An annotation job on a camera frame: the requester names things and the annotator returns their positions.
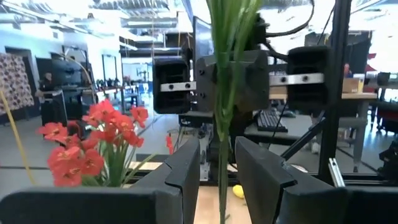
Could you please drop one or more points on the person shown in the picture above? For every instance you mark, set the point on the person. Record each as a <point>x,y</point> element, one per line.
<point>46,84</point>

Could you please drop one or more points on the yellow tulip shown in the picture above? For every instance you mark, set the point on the yellow tulip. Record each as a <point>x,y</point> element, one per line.
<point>238,191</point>

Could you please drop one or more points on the red blossom bunch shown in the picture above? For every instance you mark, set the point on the red blossom bunch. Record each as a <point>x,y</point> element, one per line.
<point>222,93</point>
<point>102,118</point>

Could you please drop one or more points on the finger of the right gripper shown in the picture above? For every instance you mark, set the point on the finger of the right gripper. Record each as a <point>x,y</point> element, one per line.
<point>308,96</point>
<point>171,71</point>

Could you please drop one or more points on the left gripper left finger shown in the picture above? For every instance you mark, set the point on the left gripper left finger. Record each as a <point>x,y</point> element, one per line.
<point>124,205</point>

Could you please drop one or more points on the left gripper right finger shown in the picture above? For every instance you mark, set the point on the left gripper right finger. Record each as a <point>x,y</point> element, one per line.
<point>280,199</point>

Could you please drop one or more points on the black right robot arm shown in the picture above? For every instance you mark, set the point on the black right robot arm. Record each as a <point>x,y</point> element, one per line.
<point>259,34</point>

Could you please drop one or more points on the grey office desk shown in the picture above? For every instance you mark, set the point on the grey office desk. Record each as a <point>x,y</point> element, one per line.
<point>357,105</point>

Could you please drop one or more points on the white dark-patterned cloth panel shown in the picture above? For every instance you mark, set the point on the white dark-patterned cloth panel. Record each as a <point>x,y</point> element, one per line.
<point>15,84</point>

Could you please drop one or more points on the black keyboard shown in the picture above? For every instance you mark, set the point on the black keyboard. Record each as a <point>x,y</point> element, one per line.
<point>270,121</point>

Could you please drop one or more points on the computer monitor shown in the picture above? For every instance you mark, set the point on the computer monitor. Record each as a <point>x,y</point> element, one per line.
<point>202,40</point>

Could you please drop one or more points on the cardboard box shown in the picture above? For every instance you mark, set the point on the cardboard box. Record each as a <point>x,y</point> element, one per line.
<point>353,85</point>

